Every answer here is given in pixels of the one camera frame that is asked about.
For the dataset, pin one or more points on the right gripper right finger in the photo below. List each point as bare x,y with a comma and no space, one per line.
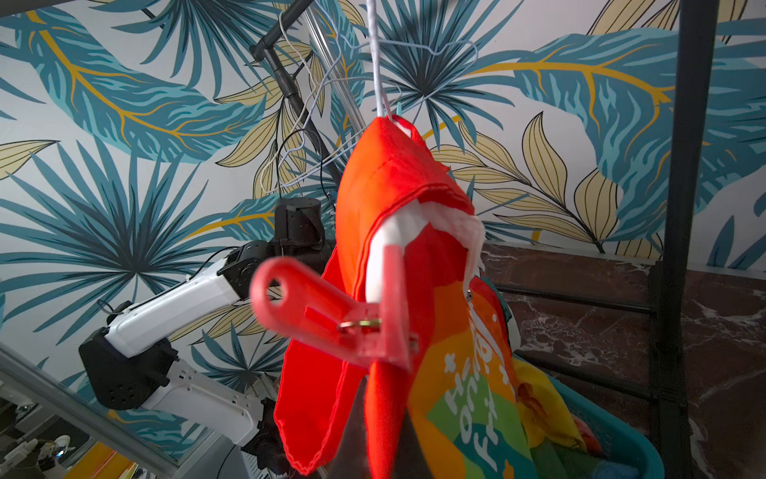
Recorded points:
410,462

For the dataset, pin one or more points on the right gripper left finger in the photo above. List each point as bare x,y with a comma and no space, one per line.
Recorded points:
351,461

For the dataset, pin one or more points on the rainbow jacket red hood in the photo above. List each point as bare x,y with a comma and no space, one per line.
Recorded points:
461,391

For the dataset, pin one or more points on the rainbow striped jacket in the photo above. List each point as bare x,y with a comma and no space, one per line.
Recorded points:
561,444

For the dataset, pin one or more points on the pink clothespin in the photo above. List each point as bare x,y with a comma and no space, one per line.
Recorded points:
291,300

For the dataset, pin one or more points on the light blue wire hanger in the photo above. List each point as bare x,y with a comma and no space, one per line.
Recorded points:
419,72

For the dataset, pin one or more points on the white wire hanger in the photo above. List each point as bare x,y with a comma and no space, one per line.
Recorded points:
382,105
302,129

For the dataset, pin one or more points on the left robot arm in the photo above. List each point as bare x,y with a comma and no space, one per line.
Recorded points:
197,351

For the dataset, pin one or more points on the teal plastic basket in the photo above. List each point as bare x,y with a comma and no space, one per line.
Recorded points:
619,441

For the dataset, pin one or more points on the black clothes rack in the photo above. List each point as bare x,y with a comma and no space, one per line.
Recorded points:
643,105

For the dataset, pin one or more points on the left aluminium frame post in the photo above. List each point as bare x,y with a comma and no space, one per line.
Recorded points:
331,37

